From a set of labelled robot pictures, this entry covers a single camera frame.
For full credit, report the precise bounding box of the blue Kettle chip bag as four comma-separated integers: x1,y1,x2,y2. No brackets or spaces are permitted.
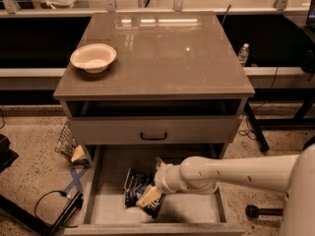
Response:
124,168,164,219

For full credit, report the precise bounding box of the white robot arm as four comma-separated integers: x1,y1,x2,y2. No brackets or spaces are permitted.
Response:
137,145,315,236

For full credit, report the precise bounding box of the open lower drawer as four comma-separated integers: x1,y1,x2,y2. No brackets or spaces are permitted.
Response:
65,145,244,236

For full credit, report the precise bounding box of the grey drawer cabinet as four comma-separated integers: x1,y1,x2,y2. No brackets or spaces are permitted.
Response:
54,12,254,158

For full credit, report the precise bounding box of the black office chair base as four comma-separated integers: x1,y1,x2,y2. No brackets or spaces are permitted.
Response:
245,205,284,219

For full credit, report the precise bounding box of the black table leg right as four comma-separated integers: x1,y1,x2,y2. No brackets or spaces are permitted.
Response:
244,102,269,152

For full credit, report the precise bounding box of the white paper bowl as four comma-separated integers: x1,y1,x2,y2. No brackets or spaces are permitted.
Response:
70,43,117,74

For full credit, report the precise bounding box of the clear plastic water bottle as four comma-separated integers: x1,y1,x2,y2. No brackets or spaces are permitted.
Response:
237,43,249,66

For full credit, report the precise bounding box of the black stand leg left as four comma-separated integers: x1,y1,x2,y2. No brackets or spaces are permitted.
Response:
0,191,84,236

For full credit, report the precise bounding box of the closed drawer with black handle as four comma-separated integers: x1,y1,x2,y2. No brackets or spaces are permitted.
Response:
69,117,241,145

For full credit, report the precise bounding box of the black cable on floor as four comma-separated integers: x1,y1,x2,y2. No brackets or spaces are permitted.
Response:
33,190,72,218

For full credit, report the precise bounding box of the wire mesh waste basket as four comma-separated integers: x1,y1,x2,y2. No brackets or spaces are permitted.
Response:
55,124,89,165

